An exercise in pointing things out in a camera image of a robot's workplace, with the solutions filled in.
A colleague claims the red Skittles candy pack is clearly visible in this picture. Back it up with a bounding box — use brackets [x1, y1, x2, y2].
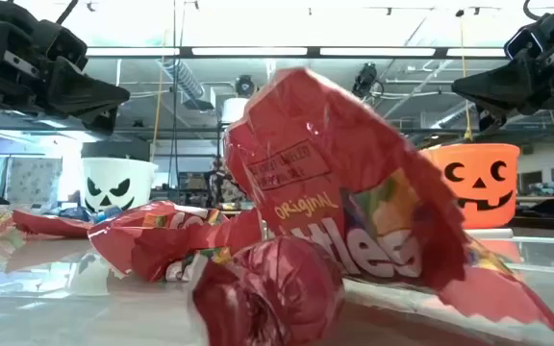
[87, 200, 264, 284]
[222, 66, 554, 346]
[12, 209, 95, 239]

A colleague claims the black vertical pole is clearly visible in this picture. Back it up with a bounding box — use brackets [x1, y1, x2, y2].
[170, 0, 181, 203]

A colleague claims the grey patterned partition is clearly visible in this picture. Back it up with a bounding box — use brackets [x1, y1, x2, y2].
[7, 157, 64, 206]

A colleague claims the orange pumpkin face bucket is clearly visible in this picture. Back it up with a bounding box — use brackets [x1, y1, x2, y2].
[420, 142, 522, 231]

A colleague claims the black hanging spotlight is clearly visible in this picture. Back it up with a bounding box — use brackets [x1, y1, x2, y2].
[352, 62, 379, 99]
[234, 74, 258, 97]

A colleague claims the white hanging lamp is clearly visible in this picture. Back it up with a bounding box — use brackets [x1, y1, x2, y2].
[221, 97, 250, 125]

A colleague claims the ceiling light strip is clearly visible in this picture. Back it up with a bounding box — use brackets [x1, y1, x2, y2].
[84, 45, 508, 61]

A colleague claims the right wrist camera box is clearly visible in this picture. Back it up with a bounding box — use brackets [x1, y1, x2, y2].
[504, 26, 546, 62]

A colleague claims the silver corrugated duct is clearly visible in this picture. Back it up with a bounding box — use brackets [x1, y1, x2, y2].
[161, 58, 207, 102]

